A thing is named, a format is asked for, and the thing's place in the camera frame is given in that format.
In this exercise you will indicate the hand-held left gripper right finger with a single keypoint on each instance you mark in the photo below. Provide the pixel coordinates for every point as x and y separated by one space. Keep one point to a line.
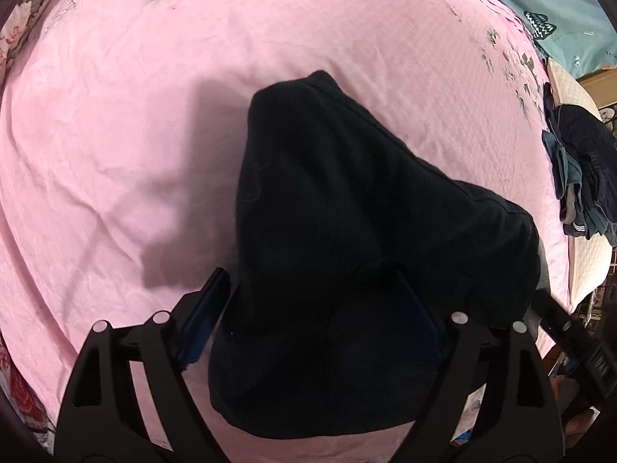
429 333

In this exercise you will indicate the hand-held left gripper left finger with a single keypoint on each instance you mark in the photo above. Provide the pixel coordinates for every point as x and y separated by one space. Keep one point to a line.
202 328

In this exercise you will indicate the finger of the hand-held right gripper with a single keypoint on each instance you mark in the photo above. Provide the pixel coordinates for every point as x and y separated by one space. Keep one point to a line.
559 320

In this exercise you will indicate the dark navy pants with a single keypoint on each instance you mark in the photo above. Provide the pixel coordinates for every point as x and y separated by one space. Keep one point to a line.
337 202

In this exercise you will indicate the white quilted mattress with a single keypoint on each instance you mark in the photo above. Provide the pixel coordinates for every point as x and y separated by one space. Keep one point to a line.
581 265

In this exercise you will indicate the crumpled teal garment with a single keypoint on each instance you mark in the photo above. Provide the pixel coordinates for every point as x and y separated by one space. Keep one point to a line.
561 164

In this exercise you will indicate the crumpled navy garment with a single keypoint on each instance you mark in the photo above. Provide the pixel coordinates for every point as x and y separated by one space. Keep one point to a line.
595 154

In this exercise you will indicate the pink floral bedsheet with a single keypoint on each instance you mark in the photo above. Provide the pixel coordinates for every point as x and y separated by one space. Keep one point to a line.
120 130

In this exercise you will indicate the teal printed blanket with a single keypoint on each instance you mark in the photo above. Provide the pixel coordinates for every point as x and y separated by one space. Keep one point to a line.
569 5

